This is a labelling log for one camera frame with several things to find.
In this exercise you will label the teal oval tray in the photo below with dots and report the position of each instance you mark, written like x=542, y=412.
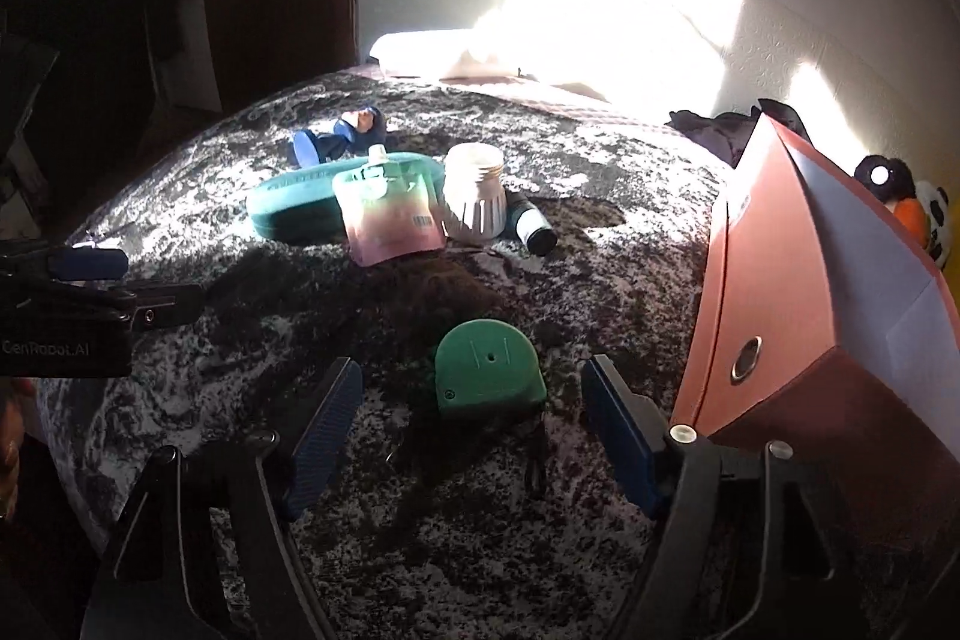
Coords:
x=292, y=209

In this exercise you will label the person's left hand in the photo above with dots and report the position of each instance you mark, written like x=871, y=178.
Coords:
x=9, y=452

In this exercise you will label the white ribbed jar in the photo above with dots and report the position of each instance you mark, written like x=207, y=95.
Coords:
x=474, y=197

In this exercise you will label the blue toy figure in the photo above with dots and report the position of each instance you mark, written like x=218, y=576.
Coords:
x=345, y=134

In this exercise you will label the red storage box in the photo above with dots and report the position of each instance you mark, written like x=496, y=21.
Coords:
x=780, y=310

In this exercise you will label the dark crumpled clothing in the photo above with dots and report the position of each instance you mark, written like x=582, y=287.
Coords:
x=712, y=130

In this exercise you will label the dark small bottle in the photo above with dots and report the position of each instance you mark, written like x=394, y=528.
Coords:
x=534, y=227

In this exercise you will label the pink spout pouch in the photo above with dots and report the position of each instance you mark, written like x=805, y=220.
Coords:
x=390, y=220

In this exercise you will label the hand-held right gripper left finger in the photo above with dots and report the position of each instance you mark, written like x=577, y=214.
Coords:
x=322, y=430

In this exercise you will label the white pillow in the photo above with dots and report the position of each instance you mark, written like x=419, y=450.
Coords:
x=420, y=54

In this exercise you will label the black and white plush toy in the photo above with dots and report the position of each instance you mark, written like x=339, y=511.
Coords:
x=911, y=205

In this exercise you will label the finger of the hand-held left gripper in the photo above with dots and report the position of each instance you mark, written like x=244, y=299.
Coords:
x=161, y=306
x=90, y=263

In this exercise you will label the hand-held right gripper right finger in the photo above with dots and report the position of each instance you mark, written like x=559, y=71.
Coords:
x=621, y=430

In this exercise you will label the green tape measure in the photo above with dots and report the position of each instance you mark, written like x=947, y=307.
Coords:
x=487, y=366

